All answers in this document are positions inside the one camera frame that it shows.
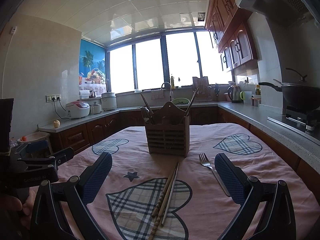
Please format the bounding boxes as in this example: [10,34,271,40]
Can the dark chopstick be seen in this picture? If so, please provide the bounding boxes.
[140,93,153,115]
[184,87,199,117]

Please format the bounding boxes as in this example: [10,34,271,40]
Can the person's left hand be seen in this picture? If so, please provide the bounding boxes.
[1,190,36,230]

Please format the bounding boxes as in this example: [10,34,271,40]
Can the yellow fruit on counter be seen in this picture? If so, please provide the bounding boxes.
[53,120,61,128]

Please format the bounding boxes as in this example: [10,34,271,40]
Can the white red rice cooker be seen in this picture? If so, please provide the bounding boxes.
[66,101,90,119]

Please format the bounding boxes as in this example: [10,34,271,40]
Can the pink plaid heart tablecloth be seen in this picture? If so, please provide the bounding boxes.
[24,122,320,240]

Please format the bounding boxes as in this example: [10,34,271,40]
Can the small white ceramic pot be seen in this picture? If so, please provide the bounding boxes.
[91,102,102,114]

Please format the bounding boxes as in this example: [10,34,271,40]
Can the long steel fork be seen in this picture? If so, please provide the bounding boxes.
[199,153,231,197]

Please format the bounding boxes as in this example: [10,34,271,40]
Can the brown tapered wooden chopstick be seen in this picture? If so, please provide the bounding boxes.
[151,166,176,218]

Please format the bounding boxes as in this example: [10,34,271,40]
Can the white round cooker pot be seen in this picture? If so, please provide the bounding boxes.
[101,92,117,111]

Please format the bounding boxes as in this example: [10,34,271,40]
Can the thin grey metal chopstick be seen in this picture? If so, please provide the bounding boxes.
[161,162,180,227]

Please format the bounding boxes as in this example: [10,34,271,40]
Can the light brown wooden chopstick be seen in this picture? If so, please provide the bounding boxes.
[148,178,173,239]

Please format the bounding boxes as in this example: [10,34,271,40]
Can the tropical beach fruit poster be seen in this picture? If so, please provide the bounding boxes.
[79,39,107,96]

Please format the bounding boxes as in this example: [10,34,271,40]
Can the steel round spoon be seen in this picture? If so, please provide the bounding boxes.
[140,106,150,122]

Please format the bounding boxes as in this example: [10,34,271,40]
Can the steel electric kettle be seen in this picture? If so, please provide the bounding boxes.
[227,85,242,103]

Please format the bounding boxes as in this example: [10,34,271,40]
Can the wooden slatted utensil holder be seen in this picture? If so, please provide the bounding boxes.
[145,102,190,157]

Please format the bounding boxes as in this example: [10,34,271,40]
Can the wooden knife rack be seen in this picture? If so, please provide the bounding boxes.
[192,76,212,100]

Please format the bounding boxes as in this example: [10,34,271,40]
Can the green colander basket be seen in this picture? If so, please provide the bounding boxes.
[172,98,190,105]

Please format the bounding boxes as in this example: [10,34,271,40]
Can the chrome sink faucet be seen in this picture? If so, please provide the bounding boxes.
[161,81,174,101]

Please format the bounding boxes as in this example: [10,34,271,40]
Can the steel range hood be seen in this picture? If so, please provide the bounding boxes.
[235,0,313,28]

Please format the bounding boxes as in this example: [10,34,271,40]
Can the wall power socket strip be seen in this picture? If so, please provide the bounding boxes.
[46,94,61,102]

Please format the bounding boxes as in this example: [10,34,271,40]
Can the black wok with handle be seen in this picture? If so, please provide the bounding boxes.
[259,68,320,112]

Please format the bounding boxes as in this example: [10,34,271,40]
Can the green handled white jug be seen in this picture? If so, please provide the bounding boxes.
[240,91,252,105]

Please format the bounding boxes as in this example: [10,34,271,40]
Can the red wooden wall cabinets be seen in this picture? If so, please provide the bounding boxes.
[205,0,257,72]

